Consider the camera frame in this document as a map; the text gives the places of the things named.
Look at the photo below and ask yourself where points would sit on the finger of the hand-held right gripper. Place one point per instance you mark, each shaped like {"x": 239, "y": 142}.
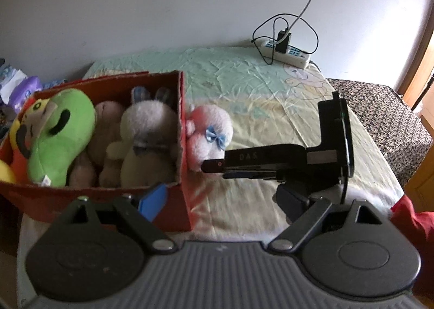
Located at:
{"x": 264, "y": 156}
{"x": 251, "y": 174}

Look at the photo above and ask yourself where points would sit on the green plush toy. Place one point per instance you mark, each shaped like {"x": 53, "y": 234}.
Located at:
{"x": 67, "y": 126}

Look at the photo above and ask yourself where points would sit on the patterned brown cushion seat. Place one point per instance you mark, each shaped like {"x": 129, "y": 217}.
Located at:
{"x": 379, "y": 116}

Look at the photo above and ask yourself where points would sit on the purple wipes pack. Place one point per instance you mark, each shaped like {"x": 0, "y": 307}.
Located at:
{"x": 25, "y": 92}

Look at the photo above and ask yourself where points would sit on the white power strip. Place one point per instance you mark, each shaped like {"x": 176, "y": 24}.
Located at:
{"x": 298, "y": 56}

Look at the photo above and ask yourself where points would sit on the white plastic packet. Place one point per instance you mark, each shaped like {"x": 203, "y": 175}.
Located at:
{"x": 10, "y": 78}

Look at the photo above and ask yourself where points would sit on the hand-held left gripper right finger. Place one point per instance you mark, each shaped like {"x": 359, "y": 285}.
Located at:
{"x": 291, "y": 202}

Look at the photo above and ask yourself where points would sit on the mauve teddy bear plush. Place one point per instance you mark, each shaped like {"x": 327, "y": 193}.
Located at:
{"x": 105, "y": 132}

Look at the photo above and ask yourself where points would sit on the pink plush with blue bow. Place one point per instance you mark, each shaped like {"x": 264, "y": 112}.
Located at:
{"x": 206, "y": 119}

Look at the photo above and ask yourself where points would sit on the red cardboard box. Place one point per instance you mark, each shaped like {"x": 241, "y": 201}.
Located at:
{"x": 34, "y": 200}

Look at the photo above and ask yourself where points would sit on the yellow plush toy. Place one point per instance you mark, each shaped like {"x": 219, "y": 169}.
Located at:
{"x": 20, "y": 126}

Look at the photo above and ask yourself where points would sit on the wooden furniture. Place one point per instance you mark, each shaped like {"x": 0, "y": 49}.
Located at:
{"x": 422, "y": 190}

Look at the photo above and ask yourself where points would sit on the white rabbit plush blue ears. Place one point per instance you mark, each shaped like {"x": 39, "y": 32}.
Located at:
{"x": 145, "y": 126}

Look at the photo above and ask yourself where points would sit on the person's red clothing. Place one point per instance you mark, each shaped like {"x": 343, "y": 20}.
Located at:
{"x": 417, "y": 224}

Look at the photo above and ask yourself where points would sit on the wooden door frame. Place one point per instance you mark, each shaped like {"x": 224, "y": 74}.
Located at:
{"x": 415, "y": 68}

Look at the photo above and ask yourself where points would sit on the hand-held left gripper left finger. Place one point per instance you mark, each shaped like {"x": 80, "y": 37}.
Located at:
{"x": 154, "y": 200}

